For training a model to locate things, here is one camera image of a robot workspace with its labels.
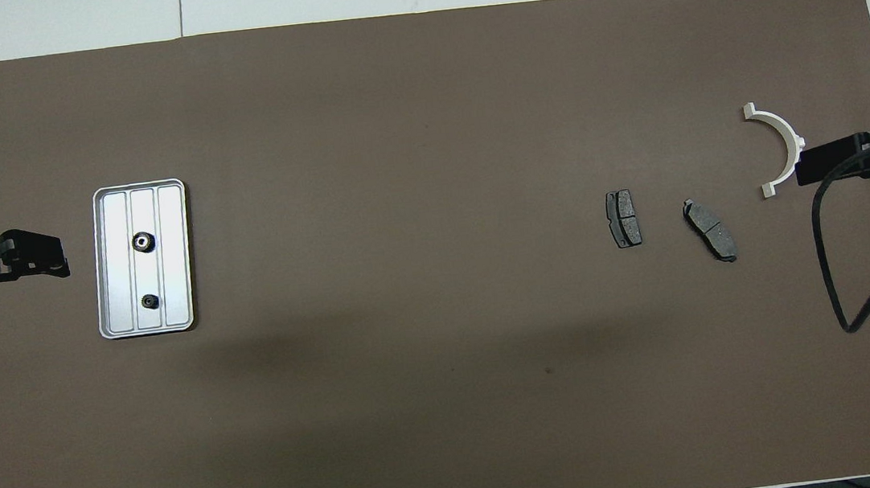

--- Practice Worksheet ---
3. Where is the silver metal tray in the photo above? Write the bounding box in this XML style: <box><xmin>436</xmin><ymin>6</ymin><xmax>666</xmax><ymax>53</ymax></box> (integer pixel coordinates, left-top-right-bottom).
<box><xmin>84</xmin><ymin>178</ymin><xmax>201</xmax><ymax>342</ymax></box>

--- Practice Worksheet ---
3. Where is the long dark grey brake pad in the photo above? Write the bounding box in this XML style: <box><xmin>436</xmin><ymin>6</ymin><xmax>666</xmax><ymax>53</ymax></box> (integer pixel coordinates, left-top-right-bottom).
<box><xmin>681</xmin><ymin>195</ymin><xmax>739</xmax><ymax>268</ymax></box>

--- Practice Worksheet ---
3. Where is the short dark grey brake pad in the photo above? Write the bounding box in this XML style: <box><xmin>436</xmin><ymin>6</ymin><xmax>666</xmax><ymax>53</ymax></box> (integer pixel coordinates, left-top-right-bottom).
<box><xmin>604</xmin><ymin>188</ymin><xmax>644</xmax><ymax>251</ymax></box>

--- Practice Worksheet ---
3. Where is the brown table mat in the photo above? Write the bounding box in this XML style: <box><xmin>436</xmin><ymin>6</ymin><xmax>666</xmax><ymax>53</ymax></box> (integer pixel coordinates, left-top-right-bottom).
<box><xmin>0</xmin><ymin>0</ymin><xmax>870</xmax><ymax>488</ymax></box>

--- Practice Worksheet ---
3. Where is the white curved plastic bracket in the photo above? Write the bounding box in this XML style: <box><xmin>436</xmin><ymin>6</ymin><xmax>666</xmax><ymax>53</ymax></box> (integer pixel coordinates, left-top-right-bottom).
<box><xmin>742</xmin><ymin>98</ymin><xmax>812</xmax><ymax>201</ymax></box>

